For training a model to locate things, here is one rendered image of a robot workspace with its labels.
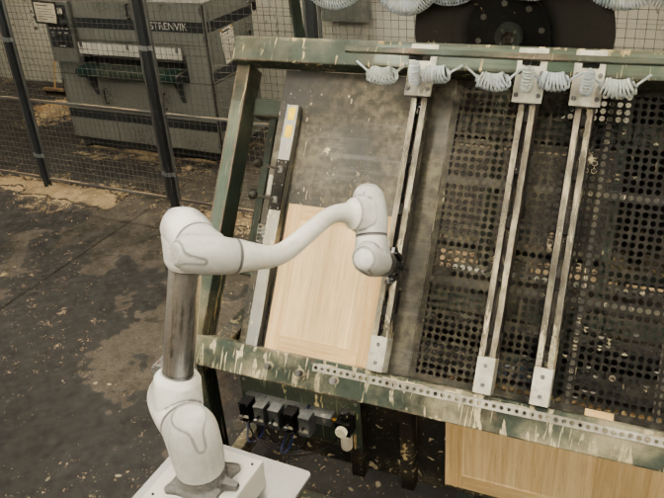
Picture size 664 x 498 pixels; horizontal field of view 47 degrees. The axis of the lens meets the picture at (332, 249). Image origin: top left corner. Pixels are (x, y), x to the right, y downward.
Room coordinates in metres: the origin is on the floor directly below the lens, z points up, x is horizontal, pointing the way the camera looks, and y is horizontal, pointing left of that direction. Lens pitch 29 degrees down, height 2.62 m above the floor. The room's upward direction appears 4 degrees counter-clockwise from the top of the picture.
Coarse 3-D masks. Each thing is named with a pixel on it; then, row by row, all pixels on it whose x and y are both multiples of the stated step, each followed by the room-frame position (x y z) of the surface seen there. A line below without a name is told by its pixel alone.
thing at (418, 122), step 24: (432, 48) 2.71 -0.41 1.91; (408, 72) 2.69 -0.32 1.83; (432, 96) 2.70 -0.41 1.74; (408, 120) 2.63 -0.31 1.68; (408, 144) 2.57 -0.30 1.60; (408, 168) 2.56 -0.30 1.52; (408, 192) 2.47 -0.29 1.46; (408, 216) 2.43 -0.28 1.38; (408, 240) 2.43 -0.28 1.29; (384, 288) 2.31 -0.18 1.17; (384, 312) 2.26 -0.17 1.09; (384, 336) 2.21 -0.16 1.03; (384, 360) 2.17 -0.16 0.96
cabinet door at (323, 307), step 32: (288, 224) 2.63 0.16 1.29; (320, 256) 2.51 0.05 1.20; (288, 288) 2.49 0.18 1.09; (320, 288) 2.44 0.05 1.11; (352, 288) 2.40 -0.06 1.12; (288, 320) 2.42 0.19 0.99; (320, 320) 2.37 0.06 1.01; (352, 320) 2.33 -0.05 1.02; (288, 352) 2.35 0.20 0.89; (320, 352) 2.30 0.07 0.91; (352, 352) 2.26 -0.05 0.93
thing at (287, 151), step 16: (288, 112) 2.87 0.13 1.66; (288, 144) 2.79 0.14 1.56; (288, 176) 2.74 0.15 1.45; (272, 224) 2.63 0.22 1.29; (272, 240) 2.60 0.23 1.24; (272, 272) 2.55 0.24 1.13; (256, 288) 2.51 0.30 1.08; (256, 304) 2.48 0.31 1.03; (256, 320) 2.44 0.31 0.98; (256, 336) 2.41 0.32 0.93
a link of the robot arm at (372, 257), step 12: (360, 240) 2.08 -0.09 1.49; (372, 240) 2.06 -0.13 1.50; (384, 240) 2.08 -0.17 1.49; (360, 252) 2.02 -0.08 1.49; (372, 252) 2.00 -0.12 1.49; (384, 252) 2.04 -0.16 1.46; (360, 264) 2.00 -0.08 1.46; (372, 264) 1.99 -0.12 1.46; (384, 264) 2.03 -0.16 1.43; (372, 276) 2.03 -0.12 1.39
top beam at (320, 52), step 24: (240, 48) 3.04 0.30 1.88; (264, 48) 2.99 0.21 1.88; (288, 48) 2.95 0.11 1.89; (312, 48) 2.91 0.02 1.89; (336, 48) 2.87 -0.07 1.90; (456, 48) 2.68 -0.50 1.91; (480, 48) 2.64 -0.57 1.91; (504, 48) 2.61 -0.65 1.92; (552, 48) 2.54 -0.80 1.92; (576, 48) 2.51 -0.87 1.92; (360, 72) 2.86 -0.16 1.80; (456, 72) 2.65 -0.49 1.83; (480, 72) 2.60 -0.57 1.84; (504, 72) 2.56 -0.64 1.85; (624, 72) 2.40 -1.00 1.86; (648, 72) 2.37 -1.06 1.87
